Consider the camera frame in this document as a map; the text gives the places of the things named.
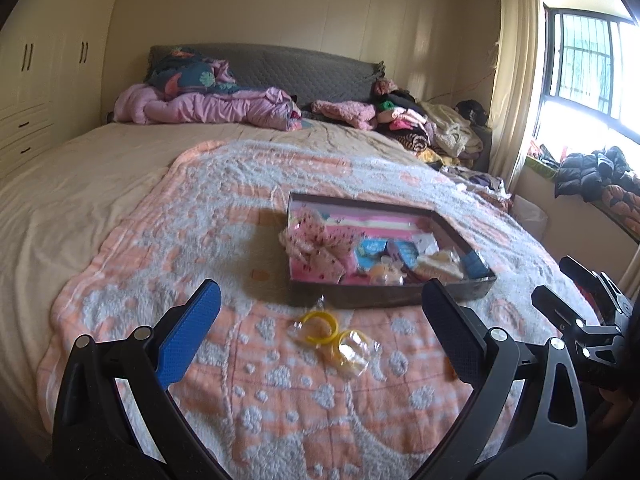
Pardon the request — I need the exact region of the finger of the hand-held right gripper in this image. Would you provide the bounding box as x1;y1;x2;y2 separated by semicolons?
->
531;285;586;333
559;255;623;306

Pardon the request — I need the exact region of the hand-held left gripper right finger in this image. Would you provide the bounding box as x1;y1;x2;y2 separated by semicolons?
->
415;279;588;480

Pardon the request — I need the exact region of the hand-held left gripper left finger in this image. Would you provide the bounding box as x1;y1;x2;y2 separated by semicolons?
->
50;279;228;480

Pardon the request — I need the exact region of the grey cardboard box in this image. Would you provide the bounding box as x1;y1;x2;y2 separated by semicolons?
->
286;191;497;310

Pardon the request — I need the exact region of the yellow bangle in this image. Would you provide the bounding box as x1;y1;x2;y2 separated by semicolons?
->
300;310;341;346
335;329;381;378

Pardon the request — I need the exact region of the pink sequin bow hair clip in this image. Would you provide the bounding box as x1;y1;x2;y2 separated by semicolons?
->
280;210;358;281

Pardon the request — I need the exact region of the orange and black garment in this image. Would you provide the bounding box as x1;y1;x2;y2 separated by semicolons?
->
600;185;640;241

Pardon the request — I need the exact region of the black puffer jacket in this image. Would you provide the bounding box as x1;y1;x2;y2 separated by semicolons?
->
554;146;640;203

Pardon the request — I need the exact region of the green item on windowsill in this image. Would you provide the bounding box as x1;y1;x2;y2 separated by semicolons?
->
525;142;561;181

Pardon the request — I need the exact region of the peach and white fleece blanket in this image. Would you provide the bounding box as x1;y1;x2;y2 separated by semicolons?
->
37;139;601;480

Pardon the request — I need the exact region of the pile of clothes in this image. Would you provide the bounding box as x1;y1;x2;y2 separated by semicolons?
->
372;77;493;171

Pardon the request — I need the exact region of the black bag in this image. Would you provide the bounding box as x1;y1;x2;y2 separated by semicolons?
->
455;100;488;126

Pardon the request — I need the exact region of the cream curtain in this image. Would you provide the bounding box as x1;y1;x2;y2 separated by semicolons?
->
487;0;546;196

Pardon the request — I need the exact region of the barred window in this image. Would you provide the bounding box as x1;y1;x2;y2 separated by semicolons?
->
542;2;640;136

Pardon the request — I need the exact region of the pink quilt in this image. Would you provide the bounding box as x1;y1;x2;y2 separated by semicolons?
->
114;84;303;132

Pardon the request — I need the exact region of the pink knit garment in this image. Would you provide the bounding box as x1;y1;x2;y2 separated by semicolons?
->
311;100;378;131

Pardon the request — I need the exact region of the dark floral pillow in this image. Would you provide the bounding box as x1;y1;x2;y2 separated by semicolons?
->
145;47;238;98

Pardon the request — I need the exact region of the grey quilted headboard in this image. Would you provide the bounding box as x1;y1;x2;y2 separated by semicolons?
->
147;44;386;111

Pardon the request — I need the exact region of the cream wardrobe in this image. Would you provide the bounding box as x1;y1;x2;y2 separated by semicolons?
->
0;0;126;181

